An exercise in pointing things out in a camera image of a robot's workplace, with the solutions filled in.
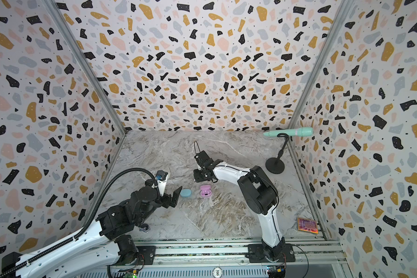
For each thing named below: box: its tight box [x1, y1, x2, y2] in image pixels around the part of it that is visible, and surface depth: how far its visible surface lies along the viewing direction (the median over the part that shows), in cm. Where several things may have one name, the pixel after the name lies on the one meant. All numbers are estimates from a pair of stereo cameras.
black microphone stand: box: [265, 133, 290, 175], surface depth 105 cm
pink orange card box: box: [297, 217, 319, 234], surface depth 83 cm
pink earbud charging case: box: [199, 184, 212, 197], surface depth 94 cm
